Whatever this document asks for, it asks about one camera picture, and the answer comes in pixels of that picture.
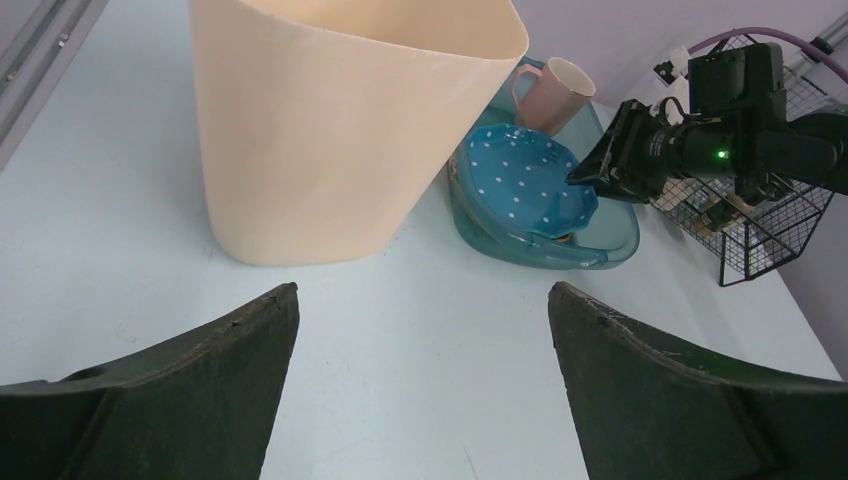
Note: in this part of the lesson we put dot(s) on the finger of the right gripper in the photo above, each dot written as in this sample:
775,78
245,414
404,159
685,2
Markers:
610,153

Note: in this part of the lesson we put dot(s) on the cream plastic waste bin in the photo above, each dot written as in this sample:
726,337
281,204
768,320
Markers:
322,123

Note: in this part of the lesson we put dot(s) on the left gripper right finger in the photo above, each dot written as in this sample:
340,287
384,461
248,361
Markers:
647,404

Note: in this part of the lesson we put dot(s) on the pink ceramic mug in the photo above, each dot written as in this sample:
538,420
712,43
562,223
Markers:
559,91

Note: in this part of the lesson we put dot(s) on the teal transparent plastic tub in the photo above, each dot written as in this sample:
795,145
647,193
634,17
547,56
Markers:
612,235

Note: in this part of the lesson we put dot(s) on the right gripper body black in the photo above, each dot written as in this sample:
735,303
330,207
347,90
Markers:
653,152

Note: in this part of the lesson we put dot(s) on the blue polka dot plate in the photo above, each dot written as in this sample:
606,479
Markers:
521,174

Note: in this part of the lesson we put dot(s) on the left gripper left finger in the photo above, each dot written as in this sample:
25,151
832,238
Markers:
201,405

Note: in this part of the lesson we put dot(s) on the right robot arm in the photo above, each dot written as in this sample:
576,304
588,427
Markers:
736,128

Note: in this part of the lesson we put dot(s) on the orange polka dot plate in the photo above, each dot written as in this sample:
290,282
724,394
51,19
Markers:
459,203

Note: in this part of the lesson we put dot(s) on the black wire rack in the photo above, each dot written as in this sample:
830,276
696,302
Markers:
750,241

